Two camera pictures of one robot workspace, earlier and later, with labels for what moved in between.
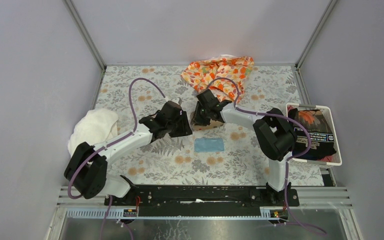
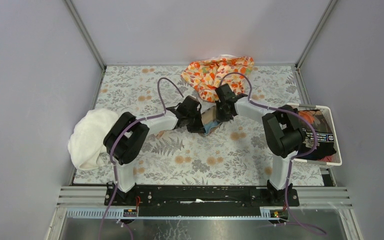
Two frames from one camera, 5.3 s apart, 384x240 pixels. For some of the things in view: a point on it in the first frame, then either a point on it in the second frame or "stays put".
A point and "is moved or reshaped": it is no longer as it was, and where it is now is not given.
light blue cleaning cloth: [209, 144] is moved or reshaped
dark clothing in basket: [322, 147] stays put
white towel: [95, 126] stays put
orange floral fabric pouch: [226, 75] stays put
